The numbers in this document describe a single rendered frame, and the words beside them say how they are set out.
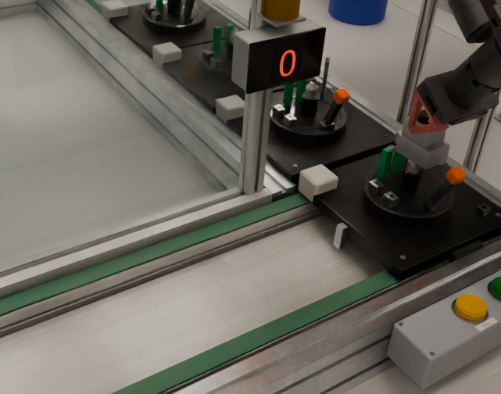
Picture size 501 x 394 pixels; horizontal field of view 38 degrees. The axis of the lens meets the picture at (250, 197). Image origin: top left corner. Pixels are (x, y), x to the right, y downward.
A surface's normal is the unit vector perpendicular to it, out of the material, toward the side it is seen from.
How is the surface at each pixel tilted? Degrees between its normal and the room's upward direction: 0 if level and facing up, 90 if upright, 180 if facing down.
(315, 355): 0
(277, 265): 0
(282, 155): 0
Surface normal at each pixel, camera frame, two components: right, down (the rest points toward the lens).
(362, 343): 0.55, 0.53
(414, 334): 0.07, -0.80
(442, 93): 0.35, -0.38
